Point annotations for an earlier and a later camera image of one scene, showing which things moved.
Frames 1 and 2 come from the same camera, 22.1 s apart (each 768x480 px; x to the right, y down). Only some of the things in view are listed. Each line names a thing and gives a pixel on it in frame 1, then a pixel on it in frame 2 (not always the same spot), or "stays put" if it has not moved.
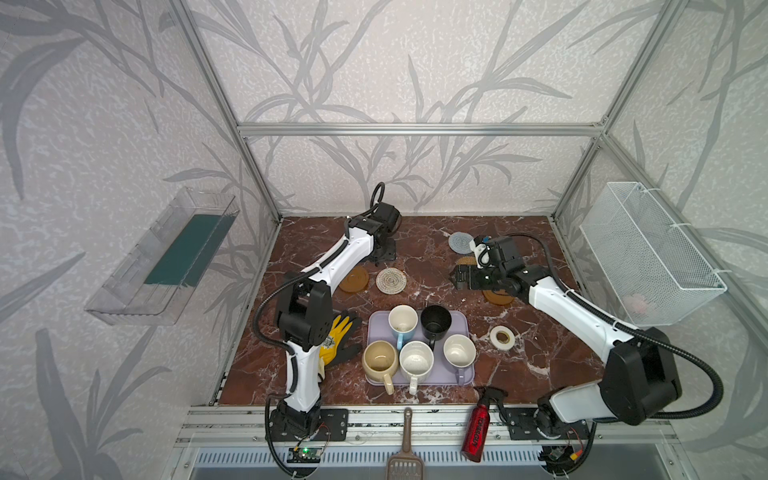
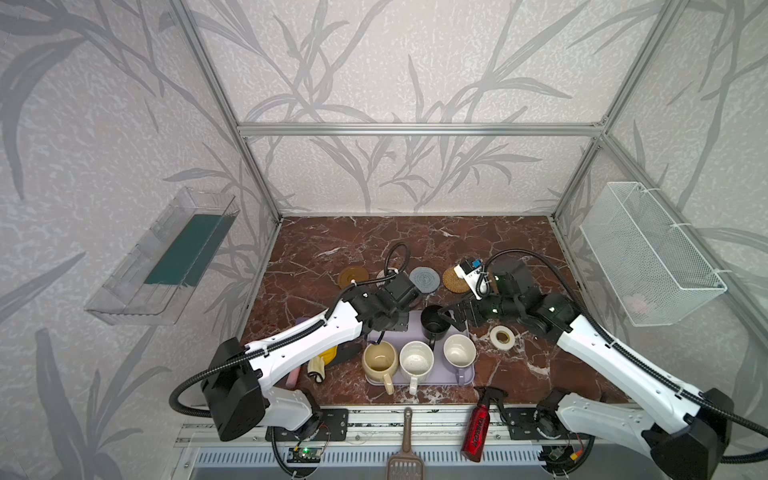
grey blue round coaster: x=459 y=242 -> x=426 y=279
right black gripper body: x=470 y=278 -> x=471 y=308
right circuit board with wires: x=559 y=458 stays put
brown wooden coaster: x=355 y=280 stays put
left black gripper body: x=383 y=253 -> x=395 y=321
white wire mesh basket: x=658 y=273 stays put
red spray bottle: x=479 y=420 stays put
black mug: x=435 y=322 stays put
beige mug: x=379 y=361 stays put
